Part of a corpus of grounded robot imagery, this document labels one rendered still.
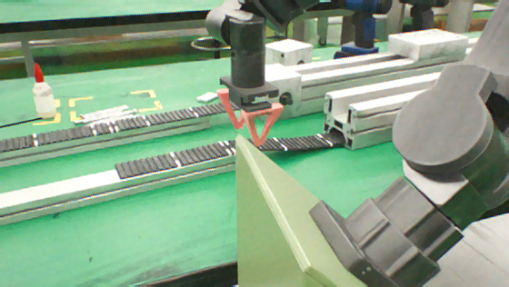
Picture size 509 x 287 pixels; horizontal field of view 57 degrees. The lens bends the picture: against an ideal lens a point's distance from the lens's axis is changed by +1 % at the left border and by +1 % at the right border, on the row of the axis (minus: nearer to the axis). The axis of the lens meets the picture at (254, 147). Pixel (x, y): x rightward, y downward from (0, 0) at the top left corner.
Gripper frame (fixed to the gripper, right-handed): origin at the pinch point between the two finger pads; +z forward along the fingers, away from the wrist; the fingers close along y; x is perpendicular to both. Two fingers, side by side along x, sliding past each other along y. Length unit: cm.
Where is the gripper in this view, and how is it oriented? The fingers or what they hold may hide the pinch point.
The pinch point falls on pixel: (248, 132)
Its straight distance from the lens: 81.0
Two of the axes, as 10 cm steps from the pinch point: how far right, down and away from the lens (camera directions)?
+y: -4.6, -4.0, 7.9
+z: 0.0, 8.9, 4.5
